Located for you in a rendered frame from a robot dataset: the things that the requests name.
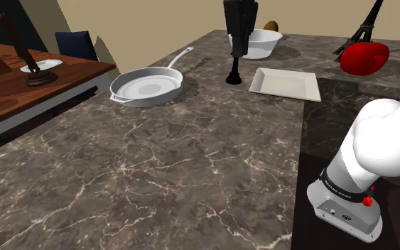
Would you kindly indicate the brown wooden table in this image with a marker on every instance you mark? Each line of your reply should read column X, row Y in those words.
column 16, row 100

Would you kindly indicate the brown potato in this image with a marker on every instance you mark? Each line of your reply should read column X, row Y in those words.
column 271, row 26

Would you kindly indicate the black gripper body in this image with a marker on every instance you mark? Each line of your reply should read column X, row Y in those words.
column 240, row 17

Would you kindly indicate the dark blue chair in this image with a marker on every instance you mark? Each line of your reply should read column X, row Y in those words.
column 76, row 45

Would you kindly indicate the black slender flared-base object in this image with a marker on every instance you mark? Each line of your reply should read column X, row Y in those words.
column 235, row 78

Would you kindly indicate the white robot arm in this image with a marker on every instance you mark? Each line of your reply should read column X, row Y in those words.
column 379, row 138

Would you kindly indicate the white bowl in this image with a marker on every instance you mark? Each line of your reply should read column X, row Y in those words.
column 263, row 43

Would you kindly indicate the white frying pan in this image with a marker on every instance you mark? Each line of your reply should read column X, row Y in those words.
column 147, row 88

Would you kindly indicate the red apple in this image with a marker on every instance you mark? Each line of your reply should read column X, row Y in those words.
column 364, row 59

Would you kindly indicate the dark tower figure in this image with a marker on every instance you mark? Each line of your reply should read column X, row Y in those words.
column 364, row 29

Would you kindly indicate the white square plate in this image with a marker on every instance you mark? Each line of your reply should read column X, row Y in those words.
column 284, row 84

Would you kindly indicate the dark robot stand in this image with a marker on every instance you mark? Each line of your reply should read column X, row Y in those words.
column 310, row 239

